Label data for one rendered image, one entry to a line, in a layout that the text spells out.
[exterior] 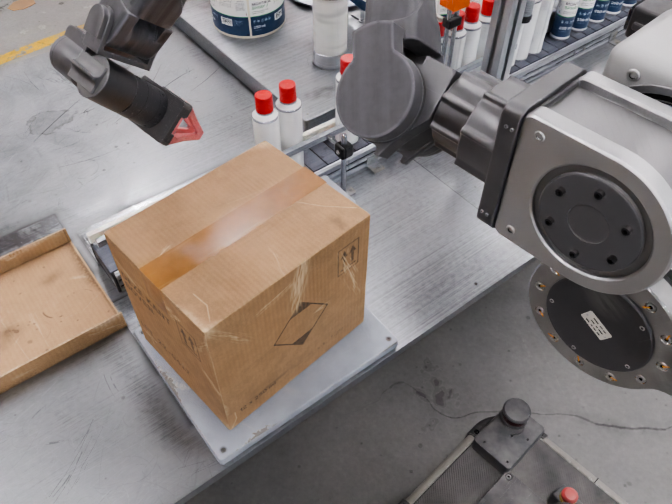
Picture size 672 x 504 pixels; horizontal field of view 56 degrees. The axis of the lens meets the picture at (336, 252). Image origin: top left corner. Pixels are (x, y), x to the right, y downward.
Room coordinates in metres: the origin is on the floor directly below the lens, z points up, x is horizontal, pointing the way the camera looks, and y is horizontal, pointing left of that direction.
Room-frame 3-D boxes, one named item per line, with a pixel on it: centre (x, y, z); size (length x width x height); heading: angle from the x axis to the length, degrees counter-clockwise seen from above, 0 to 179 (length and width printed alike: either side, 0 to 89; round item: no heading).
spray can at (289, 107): (1.03, 0.09, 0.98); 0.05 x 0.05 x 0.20
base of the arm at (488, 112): (0.42, -0.13, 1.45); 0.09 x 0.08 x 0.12; 134
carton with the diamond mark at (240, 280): (0.63, 0.14, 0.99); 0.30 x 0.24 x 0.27; 135
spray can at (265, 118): (1.00, 0.14, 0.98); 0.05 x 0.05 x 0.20
